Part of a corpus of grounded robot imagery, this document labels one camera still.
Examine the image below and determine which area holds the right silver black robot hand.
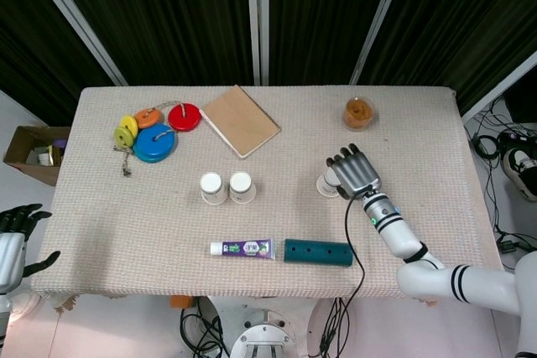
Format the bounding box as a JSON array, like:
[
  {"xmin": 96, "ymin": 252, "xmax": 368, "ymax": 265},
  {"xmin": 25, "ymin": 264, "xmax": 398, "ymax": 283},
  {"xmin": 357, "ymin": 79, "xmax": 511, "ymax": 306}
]
[{"xmin": 326, "ymin": 143, "xmax": 383, "ymax": 200}]

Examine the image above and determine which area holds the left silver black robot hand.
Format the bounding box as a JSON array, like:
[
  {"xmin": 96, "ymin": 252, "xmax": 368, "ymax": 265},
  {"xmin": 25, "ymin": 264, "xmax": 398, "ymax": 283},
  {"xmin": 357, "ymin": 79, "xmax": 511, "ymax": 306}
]
[{"xmin": 0, "ymin": 203, "xmax": 62, "ymax": 293}]

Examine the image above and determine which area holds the white paper cup blue band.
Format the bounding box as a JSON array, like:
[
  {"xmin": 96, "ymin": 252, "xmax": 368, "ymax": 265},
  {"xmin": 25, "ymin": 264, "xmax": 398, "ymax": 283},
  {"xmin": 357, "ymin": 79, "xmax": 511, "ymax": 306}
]
[
  {"xmin": 200, "ymin": 172, "xmax": 230, "ymax": 206},
  {"xmin": 315, "ymin": 168, "xmax": 343, "ymax": 199},
  {"xmin": 228, "ymin": 171, "xmax": 257, "ymax": 205}
]

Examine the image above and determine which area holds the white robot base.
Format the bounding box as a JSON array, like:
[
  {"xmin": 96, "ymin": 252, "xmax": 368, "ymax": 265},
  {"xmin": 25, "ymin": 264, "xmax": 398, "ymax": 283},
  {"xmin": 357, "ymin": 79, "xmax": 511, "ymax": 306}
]
[{"xmin": 196, "ymin": 295, "xmax": 349, "ymax": 358}]

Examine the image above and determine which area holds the clear jar of rubber bands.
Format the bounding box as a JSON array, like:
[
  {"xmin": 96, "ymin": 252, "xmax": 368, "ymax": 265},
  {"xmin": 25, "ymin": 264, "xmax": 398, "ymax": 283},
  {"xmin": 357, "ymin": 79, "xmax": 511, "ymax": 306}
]
[{"xmin": 342, "ymin": 96, "xmax": 376, "ymax": 132}]

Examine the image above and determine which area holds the open cardboard box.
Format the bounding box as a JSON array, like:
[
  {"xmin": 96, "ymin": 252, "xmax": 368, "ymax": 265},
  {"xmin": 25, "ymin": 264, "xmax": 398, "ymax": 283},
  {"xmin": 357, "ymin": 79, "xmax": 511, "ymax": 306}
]
[{"xmin": 3, "ymin": 125, "xmax": 71, "ymax": 187}]

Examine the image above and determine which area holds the dark green toothbrush holder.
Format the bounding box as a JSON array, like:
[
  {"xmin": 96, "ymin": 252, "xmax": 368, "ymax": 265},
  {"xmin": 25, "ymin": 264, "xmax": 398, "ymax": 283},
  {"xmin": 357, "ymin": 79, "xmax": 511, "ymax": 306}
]
[{"xmin": 283, "ymin": 238, "xmax": 354, "ymax": 269}]

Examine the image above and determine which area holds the beige waffle tablecloth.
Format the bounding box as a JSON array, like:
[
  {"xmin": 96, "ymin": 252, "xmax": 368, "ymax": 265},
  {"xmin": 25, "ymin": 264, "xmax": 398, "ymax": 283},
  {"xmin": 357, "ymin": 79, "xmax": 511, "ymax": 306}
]
[{"xmin": 29, "ymin": 84, "xmax": 504, "ymax": 314}]

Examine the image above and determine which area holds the brown kraft notebook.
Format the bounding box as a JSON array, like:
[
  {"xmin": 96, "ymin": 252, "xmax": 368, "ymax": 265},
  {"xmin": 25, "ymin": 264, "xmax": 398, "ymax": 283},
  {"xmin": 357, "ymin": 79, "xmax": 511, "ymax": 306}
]
[{"xmin": 200, "ymin": 84, "xmax": 282, "ymax": 160}]

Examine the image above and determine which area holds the purple toothpaste tube white cap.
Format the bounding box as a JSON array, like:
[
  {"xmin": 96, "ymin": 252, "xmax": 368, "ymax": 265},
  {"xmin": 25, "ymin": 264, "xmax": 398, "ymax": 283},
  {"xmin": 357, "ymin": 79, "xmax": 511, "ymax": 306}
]
[{"xmin": 209, "ymin": 238, "xmax": 277, "ymax": 261}]

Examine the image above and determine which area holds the black and white sneaker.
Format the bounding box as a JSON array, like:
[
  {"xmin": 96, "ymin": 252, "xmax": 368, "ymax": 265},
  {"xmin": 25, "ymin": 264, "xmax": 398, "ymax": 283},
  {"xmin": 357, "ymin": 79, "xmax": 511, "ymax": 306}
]
[{"xmin": 502, "ymin": 148, "xmax": 537, "ymax": 203}]

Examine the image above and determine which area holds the large teal wooden disc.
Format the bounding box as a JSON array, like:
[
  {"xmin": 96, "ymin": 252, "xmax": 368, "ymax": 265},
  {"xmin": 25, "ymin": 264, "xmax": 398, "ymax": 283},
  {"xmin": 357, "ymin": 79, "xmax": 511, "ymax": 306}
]
[{"xmin": 133, "ymin": 142, "xmax": 177, "ymax": 163}]

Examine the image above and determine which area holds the red wooden disc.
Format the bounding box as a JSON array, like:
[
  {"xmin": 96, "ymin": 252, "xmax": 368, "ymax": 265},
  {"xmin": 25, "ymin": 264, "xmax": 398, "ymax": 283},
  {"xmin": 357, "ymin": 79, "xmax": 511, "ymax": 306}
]
[{"xmin": 168, "ymin": 102, "xmax": 203, "ymax": 132}]

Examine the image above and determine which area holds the small orange block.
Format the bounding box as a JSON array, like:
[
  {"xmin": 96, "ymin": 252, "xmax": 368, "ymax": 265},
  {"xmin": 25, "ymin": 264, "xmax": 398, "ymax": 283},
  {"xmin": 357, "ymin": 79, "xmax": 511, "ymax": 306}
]
[{"xmin": 169, "ymin": 294, "xmax": 195, "ymax": 309}]

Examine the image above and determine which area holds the yellow wooden disc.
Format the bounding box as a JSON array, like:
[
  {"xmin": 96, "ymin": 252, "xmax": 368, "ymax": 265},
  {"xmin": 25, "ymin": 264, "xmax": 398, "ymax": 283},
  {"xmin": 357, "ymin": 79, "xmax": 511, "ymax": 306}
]
[{"xmin": 119, "ymin": 114, "xmax": 139, "ymax": 135}]

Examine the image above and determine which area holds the large blue wooden disc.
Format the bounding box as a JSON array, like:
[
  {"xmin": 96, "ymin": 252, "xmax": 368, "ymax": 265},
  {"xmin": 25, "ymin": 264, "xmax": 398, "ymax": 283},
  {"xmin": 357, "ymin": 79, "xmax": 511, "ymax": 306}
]
[{"xmin": 133, "ymin": 123, "xmax": 179, "ymax": 158}]

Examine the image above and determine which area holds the orange wooden disc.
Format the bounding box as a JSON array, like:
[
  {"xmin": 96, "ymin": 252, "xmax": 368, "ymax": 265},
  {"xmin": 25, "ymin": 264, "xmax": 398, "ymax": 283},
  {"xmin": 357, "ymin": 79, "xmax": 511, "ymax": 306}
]
[{"xmin": 133, "ymin": 108, "xmax": 163, "ymax": 130}]

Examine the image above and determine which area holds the black curtain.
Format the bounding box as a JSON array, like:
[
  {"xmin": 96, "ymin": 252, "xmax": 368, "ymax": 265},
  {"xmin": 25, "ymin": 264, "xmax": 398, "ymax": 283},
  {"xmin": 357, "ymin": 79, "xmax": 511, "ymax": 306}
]
[{"xmin": 0, "ymin": 0, "xmax": 537, "ymax": 124}]

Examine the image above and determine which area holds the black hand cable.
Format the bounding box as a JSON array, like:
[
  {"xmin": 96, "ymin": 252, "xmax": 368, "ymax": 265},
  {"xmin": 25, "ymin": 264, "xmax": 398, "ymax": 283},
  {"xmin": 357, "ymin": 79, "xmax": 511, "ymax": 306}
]
[{"xmin": 318, "ymin": 193, "xmax": 373, "ymax": 358}]

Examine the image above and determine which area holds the coiled black cable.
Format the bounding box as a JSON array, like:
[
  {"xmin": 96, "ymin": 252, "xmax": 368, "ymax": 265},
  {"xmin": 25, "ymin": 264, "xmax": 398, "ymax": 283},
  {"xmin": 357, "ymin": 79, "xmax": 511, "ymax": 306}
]
[{"xmin": 472, "ymin": 133, "xmax": 503, "ymax": 162}]

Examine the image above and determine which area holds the white slanted frame bar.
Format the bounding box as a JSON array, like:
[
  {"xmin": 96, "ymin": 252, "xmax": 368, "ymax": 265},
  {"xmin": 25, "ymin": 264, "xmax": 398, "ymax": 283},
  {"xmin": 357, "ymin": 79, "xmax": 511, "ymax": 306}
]
[
  {"xmin": 20, "ymin": 0, "xmax": 129, "ymax": 86},
  {"xmin": 350, "ymin": 0, "xmax": 414, "ymax": 85},
  {"xmin": 461, "ymin": 50, "xmax": 537, "ymax": 124}
]

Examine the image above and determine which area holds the white upright frame bar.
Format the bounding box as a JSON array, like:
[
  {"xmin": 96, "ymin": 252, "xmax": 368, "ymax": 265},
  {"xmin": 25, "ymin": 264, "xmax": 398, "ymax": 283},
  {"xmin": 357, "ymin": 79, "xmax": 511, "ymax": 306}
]
[{"xmin": 246, "ymin": 0, "xmax": 270, "ymax": 86}]

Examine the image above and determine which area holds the black floor cable bundle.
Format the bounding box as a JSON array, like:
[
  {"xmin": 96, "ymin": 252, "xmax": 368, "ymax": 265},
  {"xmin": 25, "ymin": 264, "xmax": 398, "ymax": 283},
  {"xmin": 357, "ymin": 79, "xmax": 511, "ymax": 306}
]
[{"xmin": 180, "ymin": 303, "xmax": 231, "ymax": 358}]

